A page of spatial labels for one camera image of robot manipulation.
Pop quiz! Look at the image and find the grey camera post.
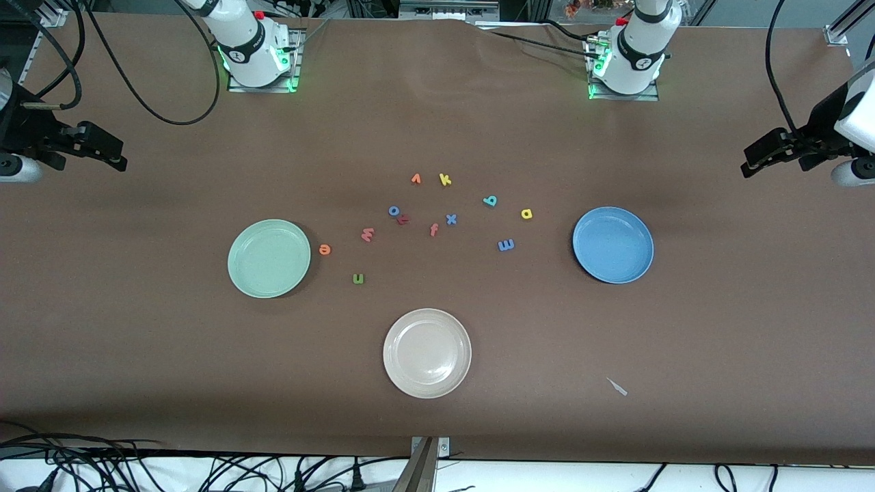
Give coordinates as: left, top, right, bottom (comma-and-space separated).
393, 437, 438, 492

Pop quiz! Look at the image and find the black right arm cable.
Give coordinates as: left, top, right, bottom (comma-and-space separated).
7, 0, 222, 126

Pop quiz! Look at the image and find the brown table cover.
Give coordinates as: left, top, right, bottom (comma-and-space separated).
0, 12, 875, 467

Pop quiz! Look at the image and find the black base cable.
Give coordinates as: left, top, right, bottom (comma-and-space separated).
489, 19, 602, 59

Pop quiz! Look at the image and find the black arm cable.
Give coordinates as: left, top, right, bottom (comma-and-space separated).
7, 0, 222, 126
765, 0, 802, 135

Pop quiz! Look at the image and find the pale green plate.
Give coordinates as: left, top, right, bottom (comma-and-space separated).
227, 219, 312, 299

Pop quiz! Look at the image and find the blue plate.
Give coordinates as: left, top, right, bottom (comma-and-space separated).
572, 206, 655, 284

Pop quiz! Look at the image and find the black cable tangle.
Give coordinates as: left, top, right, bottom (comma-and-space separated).
0, 420, 411, 492

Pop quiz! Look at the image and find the small metal bracket plate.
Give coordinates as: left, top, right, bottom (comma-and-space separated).
410, 436, 451, 457

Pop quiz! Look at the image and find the beige plate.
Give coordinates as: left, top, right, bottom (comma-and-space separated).
383, 308, 472, 399

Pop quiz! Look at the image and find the aluminium frame rail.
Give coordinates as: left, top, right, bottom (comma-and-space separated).
14, 0, 70, 84
824, 0, 875, 47

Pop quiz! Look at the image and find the grey metal rail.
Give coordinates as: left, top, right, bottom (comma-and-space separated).
399, 0, 500, 21

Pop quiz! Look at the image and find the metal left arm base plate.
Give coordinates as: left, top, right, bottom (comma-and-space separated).
587, 34, 661, 102

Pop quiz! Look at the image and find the orange flower decoration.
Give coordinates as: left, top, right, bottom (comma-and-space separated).
564, 0, 616, 18

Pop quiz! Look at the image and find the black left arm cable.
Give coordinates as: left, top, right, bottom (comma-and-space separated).
765, 0, 802, 135

